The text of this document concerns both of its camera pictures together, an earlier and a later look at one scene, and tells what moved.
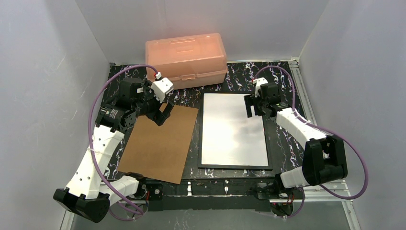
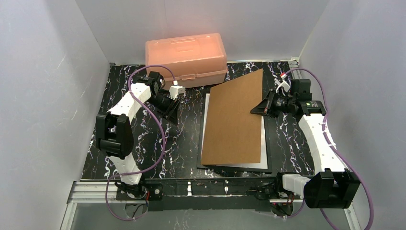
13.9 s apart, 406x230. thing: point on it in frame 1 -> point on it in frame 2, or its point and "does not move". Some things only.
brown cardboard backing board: (160, 152) -> (232, 133)
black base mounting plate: (216, 195) does not move
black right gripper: (259, 106) -> (269, 103)
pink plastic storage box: (188, 62) does not move
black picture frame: (266, 138) does not move
